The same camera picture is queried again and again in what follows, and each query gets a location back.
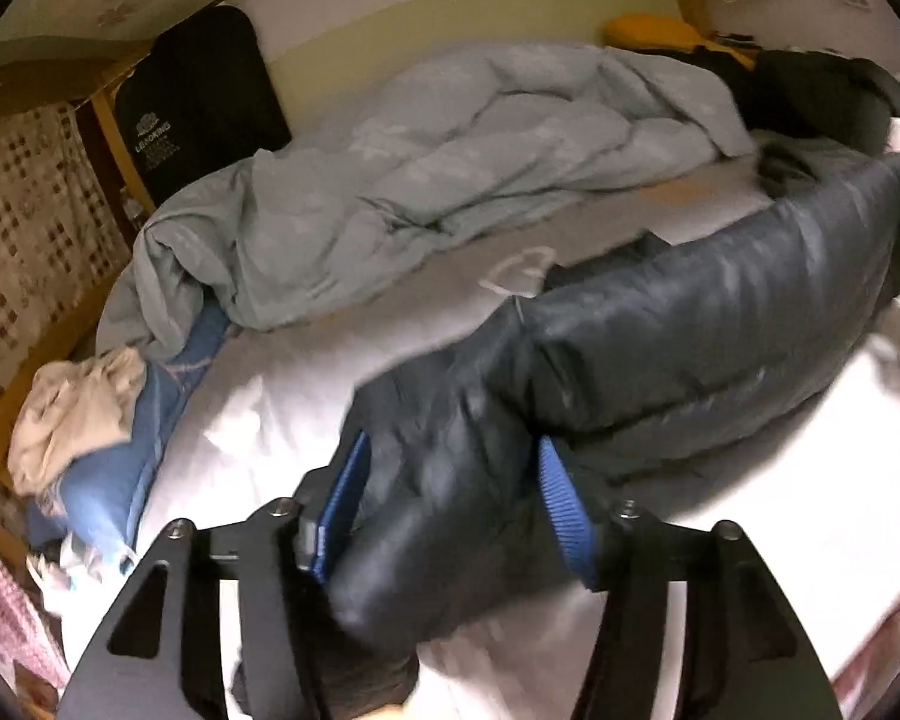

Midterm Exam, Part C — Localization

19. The black puffer jacket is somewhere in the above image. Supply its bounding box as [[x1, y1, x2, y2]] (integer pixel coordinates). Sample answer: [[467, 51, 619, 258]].
[[232, 152, 900, 720]]

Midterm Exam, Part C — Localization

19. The blue pillow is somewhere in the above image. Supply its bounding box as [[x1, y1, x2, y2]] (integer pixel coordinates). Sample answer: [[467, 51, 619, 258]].
[[25, 301, 230, 564]]

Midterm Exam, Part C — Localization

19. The cream crumpled cloth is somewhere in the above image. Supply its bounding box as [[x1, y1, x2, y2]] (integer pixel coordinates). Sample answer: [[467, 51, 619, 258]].
[[7, 346, 148, 497]]

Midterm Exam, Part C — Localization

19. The light grey-blue duvet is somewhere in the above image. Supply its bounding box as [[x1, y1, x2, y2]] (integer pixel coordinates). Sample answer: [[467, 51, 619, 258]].
[[95, 43, 754, 359]]

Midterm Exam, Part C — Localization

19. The checkered curtain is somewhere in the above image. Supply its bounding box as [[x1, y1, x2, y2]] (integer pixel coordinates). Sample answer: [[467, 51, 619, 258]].
[[0, 103, 130, 392]]

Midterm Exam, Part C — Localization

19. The black bag with logo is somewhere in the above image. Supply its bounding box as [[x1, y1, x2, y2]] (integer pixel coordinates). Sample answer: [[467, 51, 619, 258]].
[[115, 5, 292, 205]]

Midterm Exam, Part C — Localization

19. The orange pillow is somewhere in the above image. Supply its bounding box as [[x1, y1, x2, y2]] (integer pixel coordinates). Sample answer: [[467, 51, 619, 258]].
[[601, 13, 754, 70]]

